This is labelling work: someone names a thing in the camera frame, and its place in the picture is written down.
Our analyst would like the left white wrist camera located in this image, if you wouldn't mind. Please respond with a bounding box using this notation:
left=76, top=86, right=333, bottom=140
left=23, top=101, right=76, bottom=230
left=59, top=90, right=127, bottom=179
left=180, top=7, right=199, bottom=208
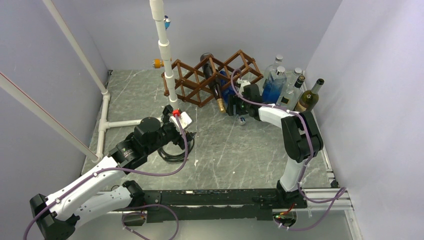
left=169, top=109, right=193, bottom=131

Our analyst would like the clear square glass bottle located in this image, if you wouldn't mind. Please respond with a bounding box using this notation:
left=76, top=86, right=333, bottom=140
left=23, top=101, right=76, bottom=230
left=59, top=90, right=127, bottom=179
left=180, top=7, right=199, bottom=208
left=286, top=67, right=303, bottom=87

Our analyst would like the brown wooden wine rack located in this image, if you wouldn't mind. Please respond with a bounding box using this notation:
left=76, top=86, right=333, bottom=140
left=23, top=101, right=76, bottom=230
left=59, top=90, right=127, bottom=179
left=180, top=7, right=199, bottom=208
left=171, top=49, right=264, bottom=108

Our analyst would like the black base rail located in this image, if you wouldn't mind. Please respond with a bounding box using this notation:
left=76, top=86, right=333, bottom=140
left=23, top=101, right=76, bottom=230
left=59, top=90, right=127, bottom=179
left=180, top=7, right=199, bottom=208
left=124, top=188, right=295, bottom=223

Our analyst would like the coiled black cable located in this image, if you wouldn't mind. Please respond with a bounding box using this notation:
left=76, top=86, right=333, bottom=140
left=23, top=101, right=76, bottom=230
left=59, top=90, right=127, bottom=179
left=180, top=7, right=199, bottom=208
left=157, top=139, right=196, bottom=164

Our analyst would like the blue glass bottle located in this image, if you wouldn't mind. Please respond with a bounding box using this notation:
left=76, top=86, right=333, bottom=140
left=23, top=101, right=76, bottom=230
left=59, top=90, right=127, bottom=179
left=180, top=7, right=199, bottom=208
left=262, top=66, right=287, bottom=104
left=221, top=86, right=246, bottom=125

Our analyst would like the dark bottle gold cap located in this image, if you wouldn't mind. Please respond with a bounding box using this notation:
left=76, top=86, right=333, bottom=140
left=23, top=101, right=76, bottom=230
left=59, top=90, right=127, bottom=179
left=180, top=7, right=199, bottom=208
left=200, top=52, right=226, bottom=113

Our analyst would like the clear bottle red label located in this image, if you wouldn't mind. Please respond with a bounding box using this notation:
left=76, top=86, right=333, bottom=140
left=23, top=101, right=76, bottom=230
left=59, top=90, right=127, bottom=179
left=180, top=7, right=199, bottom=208
left=262, top=54, right=284, bottom=89

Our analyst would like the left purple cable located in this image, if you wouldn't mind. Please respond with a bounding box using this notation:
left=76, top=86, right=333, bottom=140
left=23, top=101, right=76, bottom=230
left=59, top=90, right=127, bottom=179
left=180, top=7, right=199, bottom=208
left=22, top=114, right=190, bottom=240

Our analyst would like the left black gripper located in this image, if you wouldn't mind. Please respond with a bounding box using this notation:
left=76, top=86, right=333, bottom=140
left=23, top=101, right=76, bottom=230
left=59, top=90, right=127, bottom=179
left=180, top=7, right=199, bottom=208
left=145, top=105, right=196, bottom=155

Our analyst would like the white pvc pipe frame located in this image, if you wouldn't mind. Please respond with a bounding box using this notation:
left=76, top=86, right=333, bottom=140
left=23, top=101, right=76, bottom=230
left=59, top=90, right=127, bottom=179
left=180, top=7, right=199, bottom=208
left=42, top=0, right=182, bottom=163

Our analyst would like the purple cable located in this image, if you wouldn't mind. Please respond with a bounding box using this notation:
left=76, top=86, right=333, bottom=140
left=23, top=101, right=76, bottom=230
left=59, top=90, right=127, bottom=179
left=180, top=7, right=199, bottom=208
left=22, top=114, right=190, bottom=240
left=230, top=67, right=347, bottom=232

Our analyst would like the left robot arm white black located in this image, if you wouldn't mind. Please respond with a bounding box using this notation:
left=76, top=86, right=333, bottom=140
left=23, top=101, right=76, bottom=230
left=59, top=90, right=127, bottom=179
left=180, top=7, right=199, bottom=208
left=30, top=105, right=195, bottom=240

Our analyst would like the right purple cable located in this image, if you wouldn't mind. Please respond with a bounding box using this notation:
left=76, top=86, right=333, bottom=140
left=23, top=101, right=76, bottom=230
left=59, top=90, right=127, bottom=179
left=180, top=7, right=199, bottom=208
left=230, top=67, right=347, bottom=232

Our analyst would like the dark green wine bottle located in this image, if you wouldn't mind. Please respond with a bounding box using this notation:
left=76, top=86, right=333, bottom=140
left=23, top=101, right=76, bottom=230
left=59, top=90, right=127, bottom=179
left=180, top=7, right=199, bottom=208
left=294, top=78, right=325, bottom=112

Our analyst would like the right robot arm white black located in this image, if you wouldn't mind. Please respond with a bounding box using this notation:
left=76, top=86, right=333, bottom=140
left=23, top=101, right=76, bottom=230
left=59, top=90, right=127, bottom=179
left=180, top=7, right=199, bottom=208
left=226, top=84, right=324, bottom=208

